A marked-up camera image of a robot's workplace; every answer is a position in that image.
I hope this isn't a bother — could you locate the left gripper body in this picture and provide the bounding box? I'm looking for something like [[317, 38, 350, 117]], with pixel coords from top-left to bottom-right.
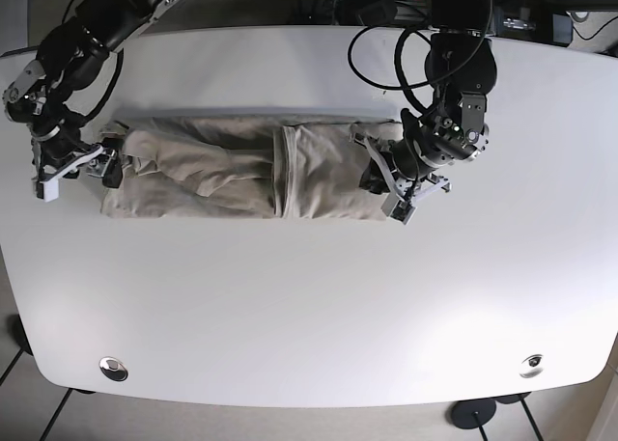
[[351, 91, 489, 202]]

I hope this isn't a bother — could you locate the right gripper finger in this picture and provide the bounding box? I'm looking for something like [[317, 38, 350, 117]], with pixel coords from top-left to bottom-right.
[[101, 159, 122, 189]]

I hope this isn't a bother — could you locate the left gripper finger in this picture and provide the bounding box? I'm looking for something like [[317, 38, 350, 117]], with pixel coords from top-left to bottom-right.
[[360, 160, 389, 194]]

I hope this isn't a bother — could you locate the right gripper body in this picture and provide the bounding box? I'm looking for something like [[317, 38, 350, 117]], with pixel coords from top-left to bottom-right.
[[3, 60, 121, 180]]

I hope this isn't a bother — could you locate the cream white T-shirt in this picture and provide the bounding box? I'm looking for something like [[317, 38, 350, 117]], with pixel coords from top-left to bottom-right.
[[101, 115, 403, 220]]

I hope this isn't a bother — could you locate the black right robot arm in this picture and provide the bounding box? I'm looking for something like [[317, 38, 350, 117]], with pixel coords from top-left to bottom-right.
[[3, 0, 181, 202]]

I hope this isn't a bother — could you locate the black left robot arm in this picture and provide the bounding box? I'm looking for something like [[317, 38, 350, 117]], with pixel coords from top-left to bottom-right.
[[354, 0, 497, 219]]

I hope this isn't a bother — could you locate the left silver table grommet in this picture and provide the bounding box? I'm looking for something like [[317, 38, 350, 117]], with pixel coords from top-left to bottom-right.
[[98, 356, 128, 382]]

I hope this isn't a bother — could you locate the silver table grommet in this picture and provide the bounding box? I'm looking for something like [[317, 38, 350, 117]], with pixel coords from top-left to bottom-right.
[[519, 354, 545, 379], [98, 356, 128, 382]]

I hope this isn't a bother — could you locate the right silver table grommet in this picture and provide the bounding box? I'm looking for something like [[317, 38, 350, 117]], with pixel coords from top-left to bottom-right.
[[519, 354, 545, 379]]

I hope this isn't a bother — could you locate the black round stand base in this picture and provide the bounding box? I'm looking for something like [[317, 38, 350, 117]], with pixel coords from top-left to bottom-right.
[[448, 399, 496, 430]]

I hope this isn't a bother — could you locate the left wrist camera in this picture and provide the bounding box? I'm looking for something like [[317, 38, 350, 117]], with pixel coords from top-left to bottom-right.
[[381, 193, 416, 225]]

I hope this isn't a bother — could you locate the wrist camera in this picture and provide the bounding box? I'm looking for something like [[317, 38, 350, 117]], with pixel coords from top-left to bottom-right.
[[381, 193, 416, 225], [33, 179, 60, 203]]

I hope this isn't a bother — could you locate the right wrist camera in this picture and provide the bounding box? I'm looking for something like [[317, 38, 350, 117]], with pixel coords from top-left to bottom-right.
[[33, 179, 60, 203]]

